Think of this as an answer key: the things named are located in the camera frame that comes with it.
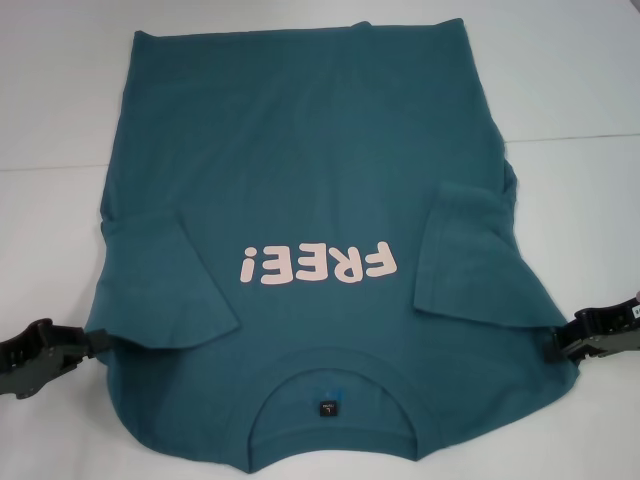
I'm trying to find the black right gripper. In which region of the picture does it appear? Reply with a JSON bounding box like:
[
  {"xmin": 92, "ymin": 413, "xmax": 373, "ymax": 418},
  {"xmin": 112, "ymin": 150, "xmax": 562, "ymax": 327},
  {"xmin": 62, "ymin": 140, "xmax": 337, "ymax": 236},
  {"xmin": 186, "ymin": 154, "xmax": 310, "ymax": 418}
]
[{"xmin": 545, "ymin": 297, "xmax": 640, "ymax": 365}]

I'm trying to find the blue t-shirt with pink print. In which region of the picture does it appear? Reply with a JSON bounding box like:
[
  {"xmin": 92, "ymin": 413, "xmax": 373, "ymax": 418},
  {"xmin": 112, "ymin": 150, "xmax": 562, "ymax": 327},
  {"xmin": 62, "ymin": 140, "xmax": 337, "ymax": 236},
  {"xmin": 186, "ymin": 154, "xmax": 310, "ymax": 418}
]
[{"xmin": 92, "ymin": 18, "xmax": 584, "ymax": 476}]

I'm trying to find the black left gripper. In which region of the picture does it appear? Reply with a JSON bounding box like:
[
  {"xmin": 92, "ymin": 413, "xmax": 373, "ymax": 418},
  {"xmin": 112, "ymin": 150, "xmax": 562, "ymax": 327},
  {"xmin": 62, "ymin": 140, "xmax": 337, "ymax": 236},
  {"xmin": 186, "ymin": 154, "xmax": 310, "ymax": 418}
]
[{"xmin": 0, "ymin": 319, "xmax": 109, "ymax": 400}]

